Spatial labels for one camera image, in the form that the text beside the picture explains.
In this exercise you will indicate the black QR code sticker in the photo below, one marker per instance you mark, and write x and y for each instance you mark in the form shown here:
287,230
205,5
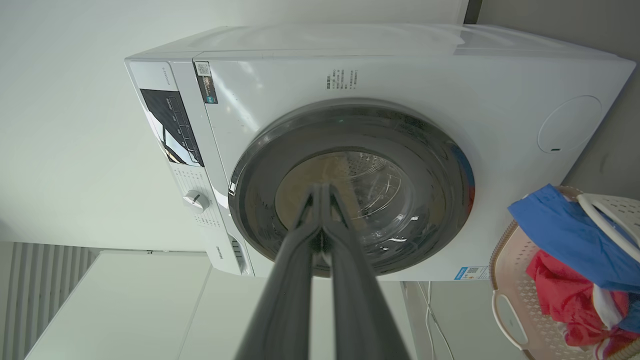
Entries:
206,85

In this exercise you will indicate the white cabinet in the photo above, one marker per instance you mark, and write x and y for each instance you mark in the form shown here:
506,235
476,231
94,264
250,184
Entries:
130,310

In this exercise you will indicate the grey ribbed wall panel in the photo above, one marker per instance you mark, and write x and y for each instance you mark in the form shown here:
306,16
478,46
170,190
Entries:
45,280

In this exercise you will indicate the white detergent drawer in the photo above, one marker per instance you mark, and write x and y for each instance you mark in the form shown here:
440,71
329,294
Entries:
152,76

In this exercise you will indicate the round white filter cover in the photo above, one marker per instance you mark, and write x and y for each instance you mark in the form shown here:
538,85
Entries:
570,122

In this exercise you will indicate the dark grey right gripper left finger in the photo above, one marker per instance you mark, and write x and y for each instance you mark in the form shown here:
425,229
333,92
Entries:
280,300

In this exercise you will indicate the round dark washing machine door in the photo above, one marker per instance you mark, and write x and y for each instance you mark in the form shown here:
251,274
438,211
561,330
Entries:
430,165

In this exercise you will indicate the steel perforated drum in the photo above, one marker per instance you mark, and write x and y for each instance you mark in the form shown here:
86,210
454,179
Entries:
385,190

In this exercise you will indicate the white washing machine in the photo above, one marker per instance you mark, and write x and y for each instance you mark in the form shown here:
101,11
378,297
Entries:
280,85

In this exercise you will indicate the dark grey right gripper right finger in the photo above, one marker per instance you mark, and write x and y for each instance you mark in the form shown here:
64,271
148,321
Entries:
360,310

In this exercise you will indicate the blue garment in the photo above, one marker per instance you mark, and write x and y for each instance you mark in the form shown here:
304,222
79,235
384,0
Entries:
565,230

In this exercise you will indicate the cream woven laundry basket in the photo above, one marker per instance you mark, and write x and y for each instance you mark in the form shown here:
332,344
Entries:
520,295

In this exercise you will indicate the red garment white stripes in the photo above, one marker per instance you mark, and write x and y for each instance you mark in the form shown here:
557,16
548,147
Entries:
560,290

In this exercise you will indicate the black display panel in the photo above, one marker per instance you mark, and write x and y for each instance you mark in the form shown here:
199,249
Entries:
172,127

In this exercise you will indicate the blue white energy sticker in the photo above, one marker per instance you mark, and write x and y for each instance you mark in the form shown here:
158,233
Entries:
471,273

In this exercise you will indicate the white control knob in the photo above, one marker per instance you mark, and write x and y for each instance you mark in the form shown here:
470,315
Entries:
196,201

